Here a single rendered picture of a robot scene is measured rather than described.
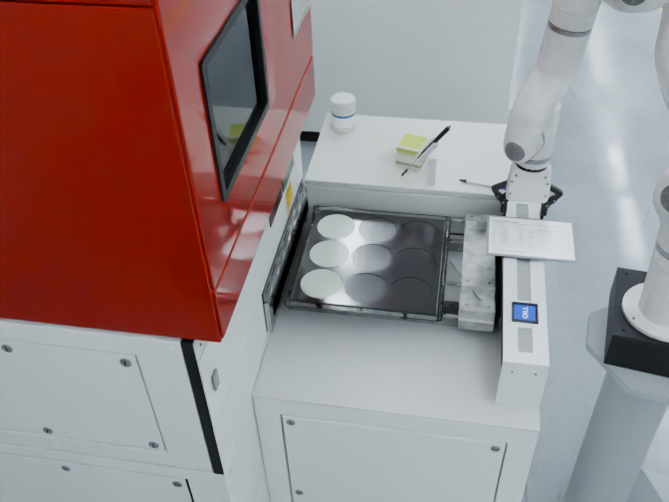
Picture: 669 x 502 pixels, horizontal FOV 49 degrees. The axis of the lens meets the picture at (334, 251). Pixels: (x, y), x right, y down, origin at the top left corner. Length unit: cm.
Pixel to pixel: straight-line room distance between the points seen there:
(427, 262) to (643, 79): 304
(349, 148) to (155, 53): 124
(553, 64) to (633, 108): 278
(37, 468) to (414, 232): 105
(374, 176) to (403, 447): 72
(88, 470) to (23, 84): 94
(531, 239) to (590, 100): 263
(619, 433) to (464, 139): 89
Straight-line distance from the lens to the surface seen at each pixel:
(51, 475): 180
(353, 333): 178
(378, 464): 180
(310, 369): 171
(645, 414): 196
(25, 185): 115
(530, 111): 163
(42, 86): 102
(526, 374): 159
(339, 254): 186
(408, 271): 181
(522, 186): 182
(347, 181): 198
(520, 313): 165
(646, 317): 177
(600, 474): 218
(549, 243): 183
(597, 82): 459
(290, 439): 178
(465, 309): 172
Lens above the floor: 214
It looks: 42 degrees down
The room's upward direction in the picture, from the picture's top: 2 degrees counter-clockwise
